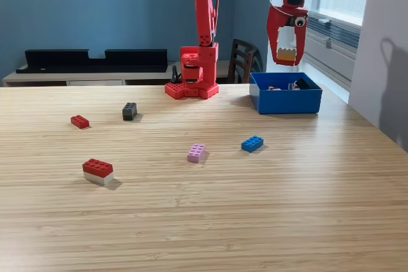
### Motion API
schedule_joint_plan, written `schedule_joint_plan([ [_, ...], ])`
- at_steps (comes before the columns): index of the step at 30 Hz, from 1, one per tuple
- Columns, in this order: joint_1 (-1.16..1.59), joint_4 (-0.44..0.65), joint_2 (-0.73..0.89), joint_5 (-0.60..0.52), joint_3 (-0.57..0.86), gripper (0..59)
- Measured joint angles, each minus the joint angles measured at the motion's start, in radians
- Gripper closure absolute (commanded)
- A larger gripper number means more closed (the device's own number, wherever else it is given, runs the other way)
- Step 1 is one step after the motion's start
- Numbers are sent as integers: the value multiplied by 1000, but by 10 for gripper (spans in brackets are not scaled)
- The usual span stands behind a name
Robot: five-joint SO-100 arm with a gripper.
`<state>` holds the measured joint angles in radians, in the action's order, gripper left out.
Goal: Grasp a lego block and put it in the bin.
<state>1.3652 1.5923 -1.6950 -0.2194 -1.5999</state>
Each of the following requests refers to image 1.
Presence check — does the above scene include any pale wooden sideboard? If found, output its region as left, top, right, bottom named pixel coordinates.
left=1, top=61, right=238, bottom=87

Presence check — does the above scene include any small red lego brick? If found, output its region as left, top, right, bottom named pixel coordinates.
left=70, top=115, right=91, bottom=130

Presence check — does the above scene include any beige orange red brick stack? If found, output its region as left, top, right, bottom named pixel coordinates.
left=276, top=47, right=298, bottom=67

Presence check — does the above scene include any dark grey lego brick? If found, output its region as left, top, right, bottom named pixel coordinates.
left=122, top=102, right=138, bottom=122

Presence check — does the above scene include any pink lego brick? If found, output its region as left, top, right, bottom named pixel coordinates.
left=187, top=143, right=206, bottom=164

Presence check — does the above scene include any red and white brick stack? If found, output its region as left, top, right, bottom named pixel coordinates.
left=82, top=158, right=115, bottom=186

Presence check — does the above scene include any blue lego brick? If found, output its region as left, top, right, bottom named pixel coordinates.
left=240, top=136, right=265, bottom=154

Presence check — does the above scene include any dark wooden chair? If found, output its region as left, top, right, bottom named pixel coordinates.
left=228, top=38, right=264, bottom=84

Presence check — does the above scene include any grey window vent grille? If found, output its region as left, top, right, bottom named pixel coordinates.
left=306, top=12, right=361, bottom=50

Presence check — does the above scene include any blue plastic bin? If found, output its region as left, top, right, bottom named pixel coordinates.
left=249, top=71, right=323, bottom=115

